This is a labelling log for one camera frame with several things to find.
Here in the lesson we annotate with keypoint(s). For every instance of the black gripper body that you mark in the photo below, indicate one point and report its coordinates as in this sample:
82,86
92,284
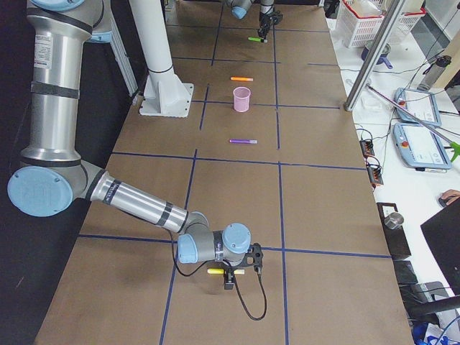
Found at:
265,19
230,270

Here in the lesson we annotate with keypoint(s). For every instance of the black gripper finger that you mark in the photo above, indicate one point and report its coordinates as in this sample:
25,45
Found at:
228,283
263,36

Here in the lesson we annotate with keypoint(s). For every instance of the green highlighter pen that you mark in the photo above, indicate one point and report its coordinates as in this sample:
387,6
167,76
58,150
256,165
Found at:
257,39

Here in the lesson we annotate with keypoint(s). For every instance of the yellow highlighter pen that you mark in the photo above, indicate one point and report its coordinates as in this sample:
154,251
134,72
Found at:
220,271

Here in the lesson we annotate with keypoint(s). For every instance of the orange highlighter pen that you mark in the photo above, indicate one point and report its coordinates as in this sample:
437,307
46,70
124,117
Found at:
243,79

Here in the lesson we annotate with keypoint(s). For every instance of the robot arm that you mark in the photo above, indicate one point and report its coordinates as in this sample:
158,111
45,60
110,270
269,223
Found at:
53,174
240,8

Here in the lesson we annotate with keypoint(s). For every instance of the pink mesh pen holder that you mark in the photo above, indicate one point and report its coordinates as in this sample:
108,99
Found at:
241,96

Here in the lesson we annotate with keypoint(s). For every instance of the purple highlighter pen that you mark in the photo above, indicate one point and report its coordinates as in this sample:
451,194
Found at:
243,141

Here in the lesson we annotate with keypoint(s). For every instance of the person's hand on mouse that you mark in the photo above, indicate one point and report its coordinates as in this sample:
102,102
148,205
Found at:
451,192

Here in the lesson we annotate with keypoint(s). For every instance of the white plastic basket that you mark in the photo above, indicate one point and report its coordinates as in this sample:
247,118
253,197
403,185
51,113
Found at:
358,22

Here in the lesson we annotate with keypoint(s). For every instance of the upper power strip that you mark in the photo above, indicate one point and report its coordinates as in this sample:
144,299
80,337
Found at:
367,147

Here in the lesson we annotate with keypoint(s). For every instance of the power strip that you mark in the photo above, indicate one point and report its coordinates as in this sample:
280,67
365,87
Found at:
367,147
375,175

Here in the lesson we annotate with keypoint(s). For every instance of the black box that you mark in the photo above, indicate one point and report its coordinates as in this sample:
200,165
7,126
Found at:
395,238

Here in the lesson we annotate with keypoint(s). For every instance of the upper teach pendant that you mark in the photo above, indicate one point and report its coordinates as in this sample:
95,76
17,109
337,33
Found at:
421,104

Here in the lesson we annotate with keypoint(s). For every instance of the teach pendant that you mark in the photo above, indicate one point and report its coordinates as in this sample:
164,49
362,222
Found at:
419,148
421,104

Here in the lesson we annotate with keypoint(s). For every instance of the steel cup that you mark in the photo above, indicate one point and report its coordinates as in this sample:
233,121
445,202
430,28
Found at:
393,220

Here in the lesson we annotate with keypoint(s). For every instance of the dark water bottle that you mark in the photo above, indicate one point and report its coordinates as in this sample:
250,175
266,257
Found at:
432,74

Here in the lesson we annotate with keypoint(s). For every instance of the lower power strip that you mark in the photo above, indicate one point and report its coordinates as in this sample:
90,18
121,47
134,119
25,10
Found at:
375,175

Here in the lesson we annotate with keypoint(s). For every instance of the lower teach pendant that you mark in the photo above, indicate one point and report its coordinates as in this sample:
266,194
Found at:
419,148

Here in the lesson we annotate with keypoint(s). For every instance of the black monitor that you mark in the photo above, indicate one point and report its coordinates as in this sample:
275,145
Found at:
441,233

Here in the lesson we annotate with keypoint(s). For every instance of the reacher grabber tool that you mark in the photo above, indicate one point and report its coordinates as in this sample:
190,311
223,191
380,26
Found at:
453,145

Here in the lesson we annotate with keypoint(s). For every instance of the black computer mouse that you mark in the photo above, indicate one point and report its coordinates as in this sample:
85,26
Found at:
442,201

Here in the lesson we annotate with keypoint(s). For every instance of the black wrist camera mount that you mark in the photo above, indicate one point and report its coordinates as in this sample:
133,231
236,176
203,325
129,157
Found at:
254,258

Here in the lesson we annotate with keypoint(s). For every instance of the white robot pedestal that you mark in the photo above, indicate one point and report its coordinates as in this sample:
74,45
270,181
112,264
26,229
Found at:
164,93

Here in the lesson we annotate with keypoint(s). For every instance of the aluminium frame post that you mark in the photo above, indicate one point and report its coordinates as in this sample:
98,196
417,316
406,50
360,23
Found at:
374,53

